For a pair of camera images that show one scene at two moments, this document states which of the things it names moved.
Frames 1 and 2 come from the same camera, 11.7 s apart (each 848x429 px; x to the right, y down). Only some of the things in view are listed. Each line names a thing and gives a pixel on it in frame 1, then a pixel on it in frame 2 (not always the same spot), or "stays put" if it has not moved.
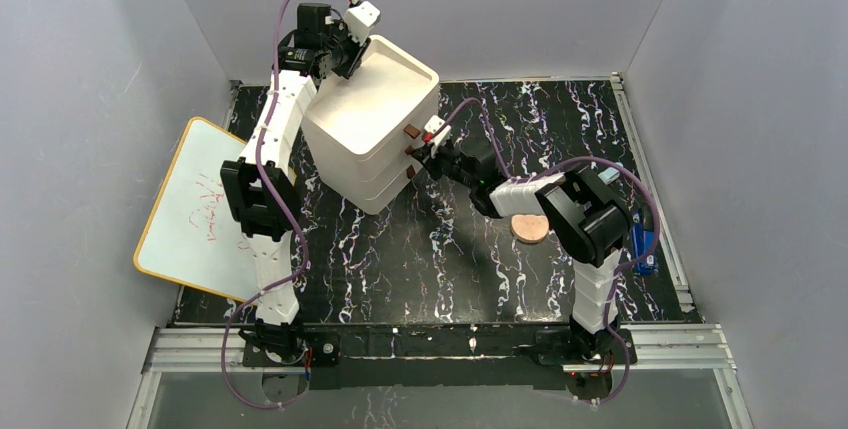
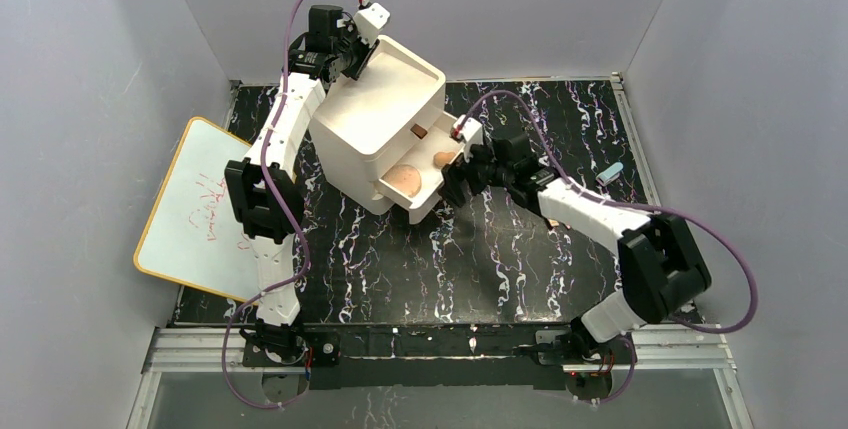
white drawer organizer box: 361,127 stays put
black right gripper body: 433,154 → 460,179
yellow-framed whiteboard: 192,238 stays put
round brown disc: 529,228 → 404,178
